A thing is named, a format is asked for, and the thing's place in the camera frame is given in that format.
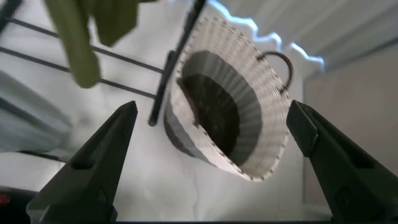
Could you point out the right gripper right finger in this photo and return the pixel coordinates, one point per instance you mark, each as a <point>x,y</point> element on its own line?
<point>348,177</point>

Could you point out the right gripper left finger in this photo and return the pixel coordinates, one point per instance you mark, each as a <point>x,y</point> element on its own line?
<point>87,174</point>

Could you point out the green long-sleeved shirt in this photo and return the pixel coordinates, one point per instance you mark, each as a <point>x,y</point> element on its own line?
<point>81,56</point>

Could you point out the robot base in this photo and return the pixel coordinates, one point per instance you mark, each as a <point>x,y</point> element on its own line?
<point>12,205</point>

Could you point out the white laundry basket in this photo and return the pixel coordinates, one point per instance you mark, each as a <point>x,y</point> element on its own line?
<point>267,93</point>

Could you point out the black clothes rack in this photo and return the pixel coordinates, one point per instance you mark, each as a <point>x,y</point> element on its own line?
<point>164,81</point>

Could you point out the white curtain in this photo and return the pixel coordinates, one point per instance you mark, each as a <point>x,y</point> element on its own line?
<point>326,21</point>

